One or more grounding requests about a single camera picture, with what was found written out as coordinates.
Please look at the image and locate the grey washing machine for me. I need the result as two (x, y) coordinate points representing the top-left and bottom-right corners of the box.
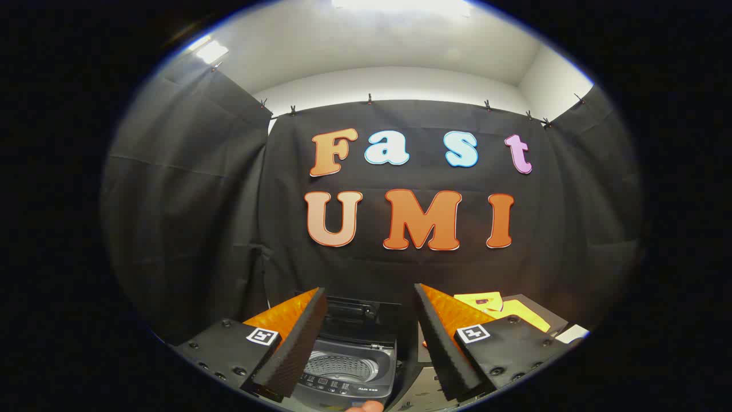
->
(289, 295), (404, 410)

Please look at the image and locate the dark glass washing machine lid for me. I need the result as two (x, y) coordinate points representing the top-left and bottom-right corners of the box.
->
(295, 295), (402, 346)

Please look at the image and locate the ceiling light panel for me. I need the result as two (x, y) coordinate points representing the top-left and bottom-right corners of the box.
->
(193, 38), (230, 65)

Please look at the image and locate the yellow polo shirt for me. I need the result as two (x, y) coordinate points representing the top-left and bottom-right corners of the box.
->
(453, 292), (551, 334)

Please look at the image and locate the black backdrop cloth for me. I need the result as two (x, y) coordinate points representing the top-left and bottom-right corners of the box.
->
(100, 54), (644, 347)

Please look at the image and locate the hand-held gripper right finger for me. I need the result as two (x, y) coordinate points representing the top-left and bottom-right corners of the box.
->
(414, 283), (571, 403)

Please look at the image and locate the white paper sheet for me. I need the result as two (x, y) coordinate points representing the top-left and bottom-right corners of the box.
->
(554, 324), (590, 344)

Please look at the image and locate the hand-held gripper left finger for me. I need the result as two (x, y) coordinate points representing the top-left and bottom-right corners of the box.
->
(173, 287), (328, 403)

